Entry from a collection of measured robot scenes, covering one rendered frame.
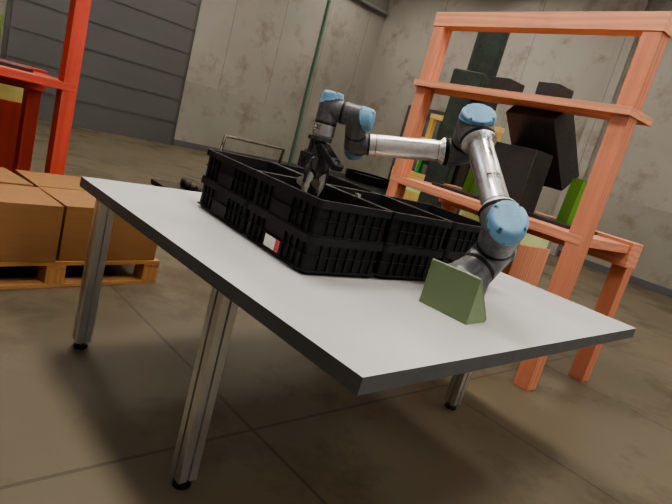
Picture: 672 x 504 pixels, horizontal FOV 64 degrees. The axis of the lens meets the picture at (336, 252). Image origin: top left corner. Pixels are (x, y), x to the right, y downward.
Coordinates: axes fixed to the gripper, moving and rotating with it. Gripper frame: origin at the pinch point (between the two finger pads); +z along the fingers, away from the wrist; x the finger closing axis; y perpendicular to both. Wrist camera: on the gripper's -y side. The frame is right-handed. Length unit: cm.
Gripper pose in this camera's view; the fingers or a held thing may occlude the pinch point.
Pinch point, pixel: (311, 194)
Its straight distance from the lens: 189.2
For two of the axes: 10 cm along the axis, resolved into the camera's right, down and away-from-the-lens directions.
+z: -2.6, 9.4, 2.1
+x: -7.2, -0.5, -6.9
